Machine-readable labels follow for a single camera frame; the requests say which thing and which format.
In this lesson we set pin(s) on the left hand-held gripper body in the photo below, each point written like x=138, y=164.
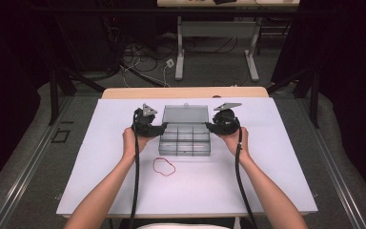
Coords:
x=143, y=124

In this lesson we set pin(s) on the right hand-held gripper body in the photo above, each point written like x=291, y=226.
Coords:
x=225, y=124

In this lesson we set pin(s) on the clear grey compartment box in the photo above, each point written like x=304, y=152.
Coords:
x=184, y=140

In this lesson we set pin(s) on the person's left hand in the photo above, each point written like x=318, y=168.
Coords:
x=128, y=143

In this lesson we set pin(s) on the person's right hand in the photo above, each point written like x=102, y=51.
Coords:
x=244, y=148

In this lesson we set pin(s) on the light wooden table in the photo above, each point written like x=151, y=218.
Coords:
x=171, y=93

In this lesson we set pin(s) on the white power adapter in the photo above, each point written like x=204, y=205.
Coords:
x=170, y=63

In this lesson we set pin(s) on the black metal stand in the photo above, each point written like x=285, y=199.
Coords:
x=314, y=101
x=54, y=95

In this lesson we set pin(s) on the white-framed desk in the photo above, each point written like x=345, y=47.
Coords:
x=216, y=29

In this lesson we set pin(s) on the dark flat object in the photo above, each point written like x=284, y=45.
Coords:
x=224, y=1

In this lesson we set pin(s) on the dark curtain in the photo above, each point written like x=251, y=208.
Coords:
x=6, y=63
x=349, y=63

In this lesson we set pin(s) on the aluminium floor rail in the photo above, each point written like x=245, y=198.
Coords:
x=336, y=171
x=28, y=165

